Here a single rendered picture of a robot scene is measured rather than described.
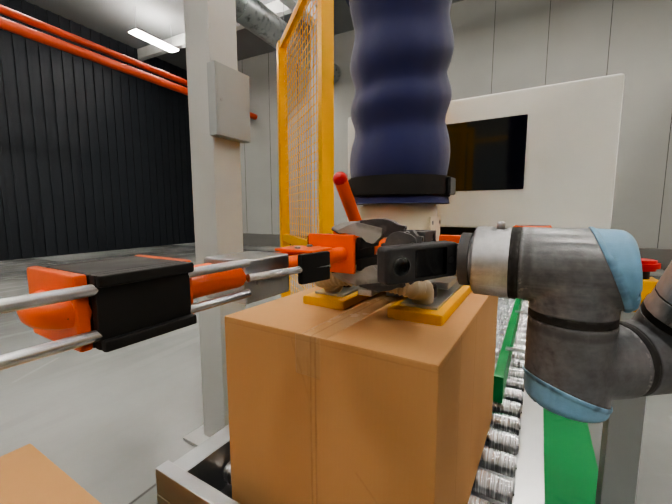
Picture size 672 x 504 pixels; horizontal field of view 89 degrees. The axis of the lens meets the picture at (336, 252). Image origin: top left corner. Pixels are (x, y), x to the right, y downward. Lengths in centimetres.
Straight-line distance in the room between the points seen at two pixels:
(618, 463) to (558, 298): 69
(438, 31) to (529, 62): 910
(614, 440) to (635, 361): 57
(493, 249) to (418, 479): 32
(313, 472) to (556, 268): 48
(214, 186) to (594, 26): 931
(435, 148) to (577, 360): 44
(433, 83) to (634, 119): 902
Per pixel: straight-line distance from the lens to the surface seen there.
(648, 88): 986
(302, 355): 57
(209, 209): 167
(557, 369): 48
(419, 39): 75
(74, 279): 27
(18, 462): 123
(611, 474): 112
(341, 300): 68
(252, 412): 70
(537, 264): 44
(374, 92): 73
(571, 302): 45
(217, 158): 166
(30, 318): 28
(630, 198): 952
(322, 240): 53
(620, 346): 51
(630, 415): 105
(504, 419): 120
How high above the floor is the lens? 114
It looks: 7 degrees down
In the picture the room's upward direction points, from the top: straight up
